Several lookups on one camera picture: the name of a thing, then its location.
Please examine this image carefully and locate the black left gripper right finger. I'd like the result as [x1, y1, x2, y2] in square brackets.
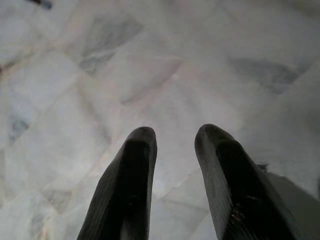
[194, 123, 297, 240]

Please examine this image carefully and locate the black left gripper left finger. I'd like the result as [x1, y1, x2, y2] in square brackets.
[76, 126, 158, 240]

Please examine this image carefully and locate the dark furniture foot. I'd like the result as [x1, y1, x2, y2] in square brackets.
[26, 0, 53, 11]

